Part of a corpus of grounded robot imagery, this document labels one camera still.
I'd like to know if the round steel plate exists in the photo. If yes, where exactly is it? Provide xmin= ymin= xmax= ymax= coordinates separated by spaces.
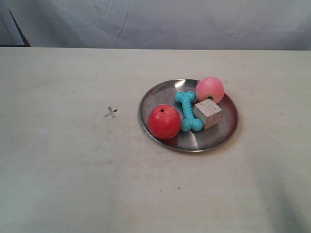
xmin=138 ymin=79 xmax=239 ymax=152

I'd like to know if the red toy apple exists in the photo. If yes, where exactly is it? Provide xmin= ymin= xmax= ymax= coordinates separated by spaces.
xmin=147 ymin=104 xmax=181 ymax=140

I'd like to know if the turquoise rubber bone toy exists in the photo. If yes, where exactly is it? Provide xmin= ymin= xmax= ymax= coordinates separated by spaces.
xmin=175 ymin=91 xmax=203 ymax=132

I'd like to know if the grey wooden cube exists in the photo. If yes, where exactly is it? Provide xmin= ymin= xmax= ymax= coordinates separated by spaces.
xmin=193 ymin=99 xmax=223 ymax=130

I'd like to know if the pink toy peach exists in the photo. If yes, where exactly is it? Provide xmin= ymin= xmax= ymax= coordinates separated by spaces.
xmin=195 ymin=77 xmax=225 ymax=103

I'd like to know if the white backdrop cloth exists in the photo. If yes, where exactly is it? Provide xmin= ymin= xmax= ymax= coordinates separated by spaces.
xmin=0 ymin=0 xmax=311 ymax=50

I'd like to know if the dark stand leg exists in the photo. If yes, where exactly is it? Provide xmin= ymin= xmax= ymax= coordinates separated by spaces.
xmin=9 ymin=10 xmax=31 ymax=47

